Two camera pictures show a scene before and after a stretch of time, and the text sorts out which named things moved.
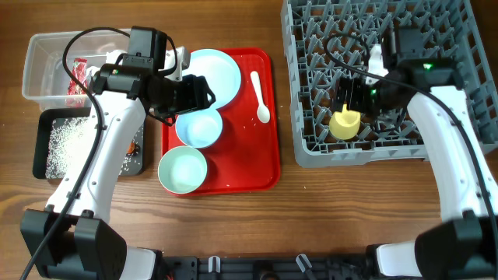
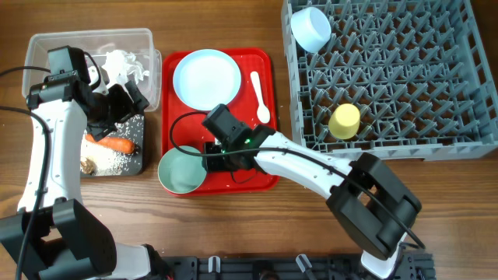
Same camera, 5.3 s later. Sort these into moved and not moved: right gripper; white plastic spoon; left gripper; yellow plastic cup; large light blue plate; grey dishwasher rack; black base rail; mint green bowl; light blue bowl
Moved: light blue bowl; left gripper; right gripper
Not moved: large light blue plate; grey dishwasher rack; yellow plastic cup; mint green bowl; white plastic spoon; black base rail
